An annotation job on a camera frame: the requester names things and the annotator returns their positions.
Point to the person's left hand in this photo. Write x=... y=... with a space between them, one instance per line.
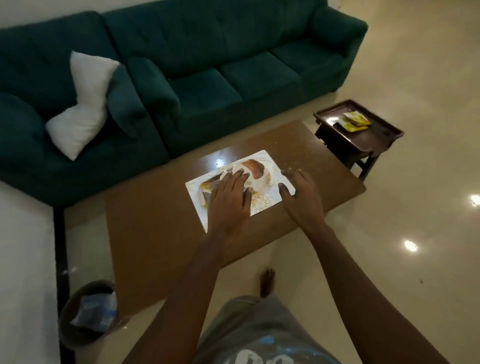
x=228 y=210

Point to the person's right hand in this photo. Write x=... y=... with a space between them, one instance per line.
x=305 y=204

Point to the white gold placemat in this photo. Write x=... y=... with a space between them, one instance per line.
x=268 y=200

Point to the brown plastic tray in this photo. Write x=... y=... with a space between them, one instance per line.
x=375 y=138

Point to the clear zip bag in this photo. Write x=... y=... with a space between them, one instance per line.
x=95 y=311

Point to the person's right forearm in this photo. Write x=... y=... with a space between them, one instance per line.
x=367 y=300

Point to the person's left forearm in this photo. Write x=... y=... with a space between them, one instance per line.
x=180 y=307

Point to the person's right foot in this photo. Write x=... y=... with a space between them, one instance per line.
x=267 y=283

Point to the oval leaf-print platter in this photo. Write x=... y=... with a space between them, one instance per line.
x=255 y=168

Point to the dark plastic stool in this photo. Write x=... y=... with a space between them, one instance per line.
x=348 y=153

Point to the brown wooden table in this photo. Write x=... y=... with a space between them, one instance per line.
x=150 y=232

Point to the green fabric sofa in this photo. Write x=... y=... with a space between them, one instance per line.
x=225 y=45

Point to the white pillow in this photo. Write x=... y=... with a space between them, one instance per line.
x=86 y=108

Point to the dark round bin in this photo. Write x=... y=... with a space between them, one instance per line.
x=69 y=330

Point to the green fabric armchair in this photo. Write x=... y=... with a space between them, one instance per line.
x=30 y=75

